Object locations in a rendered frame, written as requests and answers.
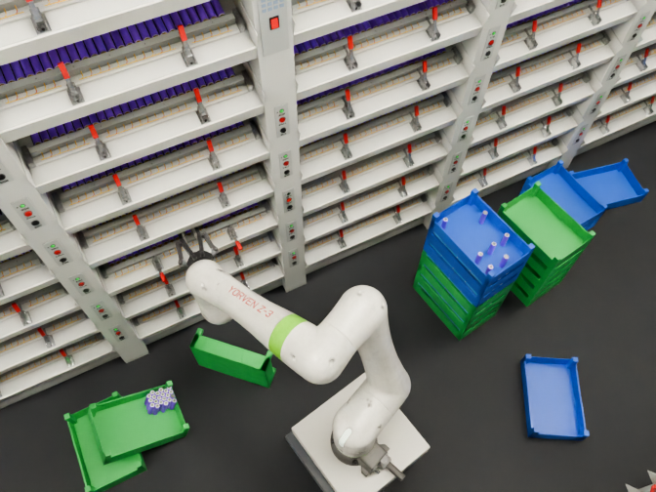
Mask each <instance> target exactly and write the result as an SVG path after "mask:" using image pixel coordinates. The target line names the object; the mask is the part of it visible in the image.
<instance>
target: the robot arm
mask: <svg viewBox="0 0 656 492"><path fill-rule="evenodd" d="M192 231H193V233H194V236H195V238H196V239H198V245H199V250H198V251H197V252H192V250H191V249H190V248H189V247H188V245H187V244H186V243H187V241H186V239H185V235H184V233H183V232H182V233H179V234H178V236H179V238H180V241H179V242H176V247H177V251H178V255H179V261H178V264H179V266H180V268H184V267H188V270H187V272H186V275H185V284H186V287H187V289H188V290H189V292H190V293H191V294H192V296H193V297H194V299H195V300H196V302H197V303H198V306H199V308H200V311H201V314H202V315H203V317H204V318H205V319H206V320H207V321H208V322H210V323H212V324H217V325H221V324H225V323H228V322H230V320H231V319H232V318H233V319H234V320H235V321H237V322H238V323H239V324H240V325H242V326H243V327H244V328H245V329H246V330H248V331H249V332H250V333H251V334H252V335H253V336H254V337H255V338H256V339H258V340H259V341H260V342H261V343H262V344H263V345H264V346H265V347H266V348H267V349H268V350H270V351H271V352H272V353H273V354H274V355H275V356H276V357H278V358H279V359H280V360H281V361H282V362H284V363H285V364H286V365H287V366H289V367H290V368H291V369H292V370H294V371H295V372H296V373H297V374H299V375H300V376H301V377H303V378H304V379H305V380H307V381H308V382H310V383H313V384H317V385H323V384H328V383H330V382H332V381H334V380H335V379H337V378H338V377H339V376H340V374H341V373H342V372H343V370H344V369H345V367H346V366H347V364H348V363H349V361H350V359H351V358H352V356H353V355H354V353H355V352H356V351H357V350H358V352H359V355H360V357H361V360H362V363H363V366H364V370H365V374H366V379H365V380H364V382H363V383H362V384H361V385H360V387H359V388H358V389H357V390H356V391H355V393H354V394H353V395H352V396H351V398H350V399H349V400H348V401H347V402H346V403H345V404H344V405H343V406H342V407H341V408H340V409H339V410H338V412H337V413H336V415H335V417H334V421H333V430H332V433H331V438H330V443H331V448H332V451H333V453H334V455H335V456H336V458H337V459H338V460H339V461H341V462H342V463H344V464H346V465H348V466H361V473H362V474H363V475H364V476H366V477H367V476H368V475H369V474H371V473H374V472H376V473H377V474H379V473H380V471H379V470H378V467H381V469H385V468H387V469H388V470H389V471H390V472H391V473H392V474H393V475H394V476H396V477H397V478H398V479H399V480H400V481H402V479H403V478H404V477H405V474H403V473H402V472H401V471H400V470H399V469H398V468H397V467H396V466H395V465H393V464H392V463H391V462H390V461H391V458H390V457H389V455H388V451H389V450H390V449H389V448H388V447H387V446H386V445H385V444H379V443H378V438H377V437H378V435H379V434H380V433H381V431H382V430H383V429H384V427H385V426H386V425H387V423H388V422H389V421H390V419H391V418H392V417H393V415H394V414H395V413H396V411H397V410H398V409H399V407H400V406H401V405H402V403H403V402H404V401H405V399H406V398H407V397H408V395H409V392H410V389H411V382H410V378H409V376H408V374H407V372H406V371H405V369H404V368H403V366H402V364H401V362H400V360H399V358H398V356H397V354H396V351H395V349H394V346H393V343H392V339H391V335H390V327H389V320H388V306H387V302H386V300H385V298H384V296H383V295H382V294H381V293H380V292H379V291H378V290H376V289H375V288H373V287H370V286H366V285H359V286H354V287H352V288H350V289H348V290H347V291H346V292H345V293H344V295H343V296H342V297H341V298H340V299H339V301H338V302H337V304H336V305H335V306H334V308H333V309H332V310H331V311H330V313H329V314H328V315H327V316H326V317H325V319H324V320H323V321H322V322H321V323H320V324H319V325H318V326H315V325H313V324H312V323H310V322H308V321H306V320H305V319H303V318H301V317H299V316H298V315H297V314H295V313H293V312H291V311H289V310H287V309H285V308H283V307H280V306H278V305H276V304H274V303H272V302H270V301H268V300H267V299H265V298H263V297H261V296H260V295H258V294H256V293H255V292H253V291H252V290H250V289H249V288H247V287H246V286H244V285H243V284H242V283H240V282H239V281H237V280H236V279H235V278H234V277H232V276H231V275H230V274H229V273H228V272H226V271H225V270H224V269H223V268H222V267H221V266H220V265H218V264H217V263H216V262H214V261H213V259H214V256H215V255H219V254H220V252H219V249H218V247H216V246H215V245H214V244H213V242H212V241H211V239H210V237H209V236H208V234H207V232H206V231H204V232H203V233H201V232H200V231H199V229H198V227H194V228H192ZM202 238H204V239H205V240H206V242H207V244H208V245H209V247H210V249H211V253H209V252H207V251H204V246H203V239H202ZM182 246H183V247H184V249H185V250H186V252H187V253H188V255H189V258H188V260H187V262H186V261H185V260H184V256H183V252H182V248H181V247H182Z"/></svg>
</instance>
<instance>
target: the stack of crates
mask: <svg viewBox="0 0 656 492"><path fill-rule="evenodd" d="M540 186H541V183H540V182H539V181H538V182H536V183H534V185H533V187H531V188H529V189H528V190H526V191H525V192H523V193H522V194H520V195H519V196H518V197H517V198H515V199H513V200H512V201H510V202H509V203H507V204H506V203H503V204H502V205H501V207H500V209H499V211H498V214H497V215H498V216H499V217H500V218H501V219H502V220H503V221H504V222H505V223H506V224H507V225H508V226H509V227H510V228H511V229H512V230H513V231H514V232H515V233H517V234H518V235H519V236H520V237H521V238H522V239H523V240H524V241H525V242H526V243H527V244H528V245H529V244H530V243H532V244H533V245H534V246H535V249H534V250H533V252H532V254H531V256H530V257H529V259H528V260H527V262H526V264H525V266H524V267H523V269H522V271H521V272H520V274H519V276H518V278H517V279H516V281H515V283H514V284H513V286H512V288H511V291H512V292H513V293H514V294H515V295H516V296H517V297H518V298H519V299H520V300H521V301H522V302H523V303H524V304H525V305H526V306H527V307H528V306H530V305H531V304H532V303H534V302H535V301H537V300H538V299H539V298H541V297H542V296H543V295H545V294H546V293H548V292H549V291H550V290H552V288H553V287H555V286H556V285H558V284H559V283H560V282H561V281H562V279H563V278H564V276H565V275H566V274H567V272H568V271H569V270H570V269H571V268H572V266H573V265H574V264H575V262H576V261H577V260H578V258H579V257H580V255H581V254H582V253H583V251H584V250H585V249H586V247H587V246H588V245H589V243H590V242H591V241H592V239H593V238H594V236H595V232H594V231H590V232H587V231H586V230H585V229H584V228H583V227H582V226H581V225H580V224H579V223H578V222H576V221H575V220H574V219H573V218H572V217H571V216H570V215H569V214H568V213H567V212H566V211H565V210H563V209H562V208H561V207H560V206H559V205H558V204H557V203H556V202H555V201H554V200H553V199H552V198H550V197H549V196H548V195H547V194H546V193H545V192H544V191H543V190H542V189H541V188H540Z"/></svg>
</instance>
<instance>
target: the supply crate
mask: <svg viewBox="0 0 656 492"><path fill-rule="evenodd" d="M478 193H479V191H478V190H477V189H476V188H474V189H473V190H472V191H471V194H470V195H468V196H466V197H465V198H463V199H462V200H460V201H458V202H457V203H455V204H454V205H452V206H450V207H449V208H447V209H446V210H444V211H442V212H441V213H439V214H438V213H437V212H436V213H434V214H433V215H432V218H431V221H430V228H431V229H432V230H433V231H434V232H435V233H436V234H437V235H438V236H439V238H440V239H441V240H442V241H443V242H444V243H445V244H446V245H447V246H448V247H449V248H450V249H451V250H452V251H453V253H454V254H455V255H456V256H457V257H458V258H459V259H460V260H461V261H462V262H463V263H464V264H465V265H466V266H467V268H468V269H469V270H470V271H471V272H472V273H473V274H474V275H475V276H476V277H477V278H478V279H479V280H480V282H481V283H482V284H483V285H484V286H485V287H486V288H487V287H488V286H490V285H491V284H492V283H494V282H495V281H497V280H498V279H500V278H501V277H503V276H504V275H505V274H507V273H508V272H510V271H511V270H513V269H514V268H516V267H517V266H519V265H520V264H522V263H523V262H525V261H526V260H528V259H529V257H530V256H531V254H532V252H533V250H534V249H535V246H534V245H533V244H532V243H530V244H529V245H528V244H527V243H526V242H525V241H524V240H523V239H522V238H521V237H520V236H519V235H518V234H517V233H515V232H514V231H513V230H512V229H511V228H510V227H509V226H508V225H507V224H506V223H505V222H504V221H503V220H502V219H501V218H500V217H499V216H498V215H497V214H496V213H495V212H494V211H493V210H492V209H491V208H490V207H489V206H488V205H487V204H486V203H485V202H484V201H483V200H482V199H481V198H480V197H479V196H478ZM483 211H487V212H488V214H487V216H486V219H485V221H484V224H483V225H481V224H480V223H479V219H480V217H481V214H482V212H483ZM443 218H447V219H448V222H447V226H446V229H445V230H444V229H443V228H442V227H441V223H442V220H443ZM505 233H508V234H509V235H510V237H509V239H508V241H507V243H506V245H505V246H501V245H500V243H501V241H502V239H503V236H504V234H505ZM492 242H496V243H497V246H496V248H495V250H494V252H493V254H492V255H488V254H487V251H488V249H489V247H490V245H491V243H492ZM478 252H482V253H483V256H482V259H481V261H480V263H479V265H477V264H476V263H475V262H474V260H475V258H476V256H477V254H478ZM504 255H509V259H508V261H507V262H506V264H505V266H504V267H499V264H500V262H501V260H502V259H503V257H504ZM489 265H492V266H493V267H494V268H493V269H492V270H490V271H489V272H488V273H487V274H486V273H485V271H486V270H487V268H488V266H489Z"/></svg>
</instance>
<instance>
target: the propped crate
mask: <svg viewBox="0 0 656 492"><path fill-rule="evenodd" d="M172 386H173V383H172V381H168V382H166V385H163V386H160V387H156V388H153V389H147V390H144V391H140V392H137V393H134V394H130V395H127V396H123V397H120V398H117V399H113V400H110V401H108V402H104V403H101V404H98V405H96V403H92V404H90V405H89V411H88V416H89V419H90V422H91V425H92V429H93V432H94V435H95V439H96V442H97V444H98V447H99V451H100V454H101V457H102V463H103V465H106V464H109V463H112V462H115V461H118V460H121V459H124V458H126V457H129V456H132V455H135V454H138V453H141V452H143V451H145V450H148V449H151V448H154V447H157V446H160V445H162V444H165V443H168V442H171V441H174V440H177V439H179V438H182V437H185V436H186V434H187V432H188V430H189V425H188V424H186V423H185V419H184V417H183V414H182V411H181V409H180V406H179V404H178V401H177V402H176V405H175V408H174V409H173V410H170V409H169V408H168V409H166V412H164V413H162V412H161V411H160V412H158V413H157V415H153V414H150V415H149V414H148V413H147V411H148V410H146V405H144V402H145V399H146V396H147V395H148V394H149V393H150V392H151V391H152V390H154V391H155V392H157V391H158V390H159V389H160V388H163V390H164V389H166V388H168V387H172Z"/></svg>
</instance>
